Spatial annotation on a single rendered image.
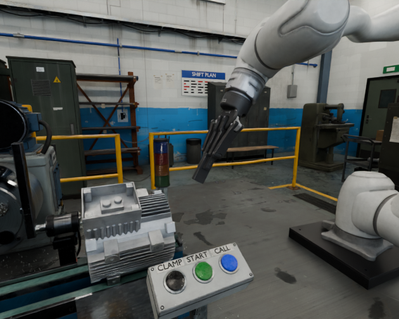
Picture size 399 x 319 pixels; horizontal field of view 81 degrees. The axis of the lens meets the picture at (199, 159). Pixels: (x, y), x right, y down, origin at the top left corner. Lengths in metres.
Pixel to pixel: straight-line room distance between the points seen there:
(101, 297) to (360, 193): 0.83
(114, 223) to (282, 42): 0.50
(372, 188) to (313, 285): 0.37
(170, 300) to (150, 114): 5.40
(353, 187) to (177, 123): 5.17
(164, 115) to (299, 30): 5.37
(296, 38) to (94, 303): 0.67
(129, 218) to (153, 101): 5.22
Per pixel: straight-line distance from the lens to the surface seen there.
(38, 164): 1.04
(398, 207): 0.90
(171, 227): 0.59
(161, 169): 0.91
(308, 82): 8.21
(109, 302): 0.65
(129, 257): 0.61
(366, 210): 0.95
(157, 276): 0.42
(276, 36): 0.51
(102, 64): 5.66
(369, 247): 1.04
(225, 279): 0.44
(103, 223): 0.55
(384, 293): 0.96
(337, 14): 0.49
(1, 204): 0.84
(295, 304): 0.81
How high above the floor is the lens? 1.33
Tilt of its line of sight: 12 degrees down
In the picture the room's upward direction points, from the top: straight up
